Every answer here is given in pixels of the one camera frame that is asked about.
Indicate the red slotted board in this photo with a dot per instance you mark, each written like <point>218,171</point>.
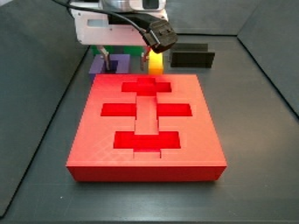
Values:
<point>146,131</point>

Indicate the green U-shaped block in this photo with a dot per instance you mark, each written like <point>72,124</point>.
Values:
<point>134,50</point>

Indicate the black angled fixture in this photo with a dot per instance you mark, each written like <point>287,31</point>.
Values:
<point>191,55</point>

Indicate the yellow long bar block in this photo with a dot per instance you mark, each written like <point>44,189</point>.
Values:
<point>155,63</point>

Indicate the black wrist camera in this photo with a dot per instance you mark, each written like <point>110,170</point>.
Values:
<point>161,36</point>

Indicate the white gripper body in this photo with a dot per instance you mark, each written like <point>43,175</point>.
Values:
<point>102,29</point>

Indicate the purple U-shaped block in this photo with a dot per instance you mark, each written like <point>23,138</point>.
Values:
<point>119,65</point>

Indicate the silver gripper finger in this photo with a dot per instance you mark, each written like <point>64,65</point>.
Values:
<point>145,56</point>
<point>106,56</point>

